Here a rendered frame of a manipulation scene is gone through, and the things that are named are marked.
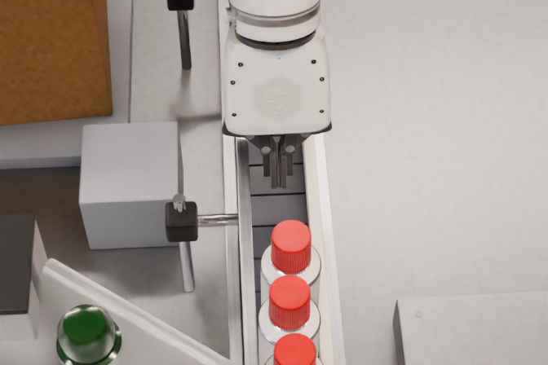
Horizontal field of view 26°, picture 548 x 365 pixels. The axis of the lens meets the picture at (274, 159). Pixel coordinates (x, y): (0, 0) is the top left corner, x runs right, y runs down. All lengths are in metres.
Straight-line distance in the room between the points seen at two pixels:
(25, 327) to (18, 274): 0.02
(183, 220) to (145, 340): 0.64
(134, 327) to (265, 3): 0.60
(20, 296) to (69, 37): 0.79
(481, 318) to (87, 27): 0.49
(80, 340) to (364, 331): 0.77
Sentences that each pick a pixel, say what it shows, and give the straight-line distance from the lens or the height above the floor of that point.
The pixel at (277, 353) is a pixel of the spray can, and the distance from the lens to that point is 0.91.
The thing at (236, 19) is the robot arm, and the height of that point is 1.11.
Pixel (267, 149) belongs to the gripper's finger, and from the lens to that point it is 1.16.
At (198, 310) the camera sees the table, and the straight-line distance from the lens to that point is 1.22.
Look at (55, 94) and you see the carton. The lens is 1.32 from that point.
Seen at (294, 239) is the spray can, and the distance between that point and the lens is 0.96.
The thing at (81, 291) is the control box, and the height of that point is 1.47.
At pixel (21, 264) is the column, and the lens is 0.48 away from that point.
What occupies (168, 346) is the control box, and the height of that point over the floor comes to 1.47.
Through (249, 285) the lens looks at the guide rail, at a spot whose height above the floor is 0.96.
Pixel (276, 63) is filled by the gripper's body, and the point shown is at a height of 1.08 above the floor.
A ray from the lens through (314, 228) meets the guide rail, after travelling 1.17.
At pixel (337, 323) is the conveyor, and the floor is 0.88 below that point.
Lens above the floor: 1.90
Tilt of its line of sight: 54 degrees down
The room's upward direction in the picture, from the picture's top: straight up
